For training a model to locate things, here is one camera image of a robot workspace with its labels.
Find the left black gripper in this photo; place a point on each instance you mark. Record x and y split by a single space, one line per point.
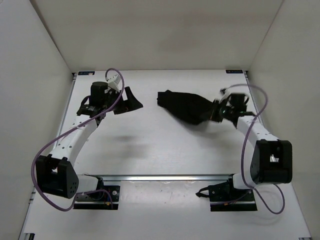
131 103

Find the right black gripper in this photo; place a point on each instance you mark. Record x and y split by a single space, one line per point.
216 104

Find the black skirt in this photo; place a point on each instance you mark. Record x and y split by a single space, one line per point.
188 107

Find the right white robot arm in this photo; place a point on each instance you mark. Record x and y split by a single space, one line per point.
265 159

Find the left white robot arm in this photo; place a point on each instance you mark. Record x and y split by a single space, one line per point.
55 172

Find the right blue label sticker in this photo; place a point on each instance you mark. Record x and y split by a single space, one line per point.
234 71

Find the blue label sticker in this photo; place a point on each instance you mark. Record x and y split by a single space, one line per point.
86 73
234 71

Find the left blue label sticker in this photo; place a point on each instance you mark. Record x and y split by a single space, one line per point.
86 73

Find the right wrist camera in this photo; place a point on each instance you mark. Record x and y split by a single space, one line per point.
224 92

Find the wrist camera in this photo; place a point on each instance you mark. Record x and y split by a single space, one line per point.
113 83
224 92

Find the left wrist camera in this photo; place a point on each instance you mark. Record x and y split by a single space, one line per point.
113 83

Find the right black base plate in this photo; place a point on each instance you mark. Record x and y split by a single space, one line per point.
223 197

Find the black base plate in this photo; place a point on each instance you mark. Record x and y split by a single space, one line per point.
100 200
223 197

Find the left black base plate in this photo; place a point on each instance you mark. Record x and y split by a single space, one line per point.
100 200

